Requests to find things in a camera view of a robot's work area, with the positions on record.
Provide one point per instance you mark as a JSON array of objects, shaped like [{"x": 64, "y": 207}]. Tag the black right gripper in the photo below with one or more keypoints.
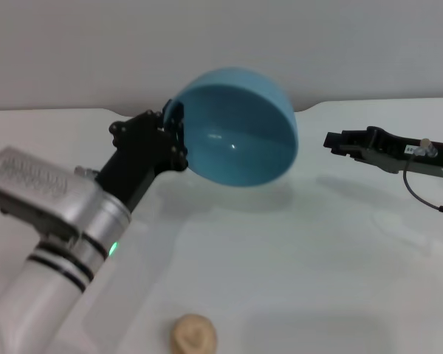
[{"x": 391, "y": 147}]

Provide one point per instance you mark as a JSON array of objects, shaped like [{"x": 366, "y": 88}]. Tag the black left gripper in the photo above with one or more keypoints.
[{"x": 136, "y": 166}]

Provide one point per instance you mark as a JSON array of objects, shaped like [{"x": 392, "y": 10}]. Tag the blue ceramic bowl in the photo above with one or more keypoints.
[{"x": 251, "y": 140}]

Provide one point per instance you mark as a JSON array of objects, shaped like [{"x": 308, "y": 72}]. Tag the beige egg yolk pastry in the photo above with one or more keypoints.
[{"x": 193, "y": 333}]

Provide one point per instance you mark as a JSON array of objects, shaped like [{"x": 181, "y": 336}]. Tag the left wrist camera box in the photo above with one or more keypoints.
[{"x": 33, "y": 184}]

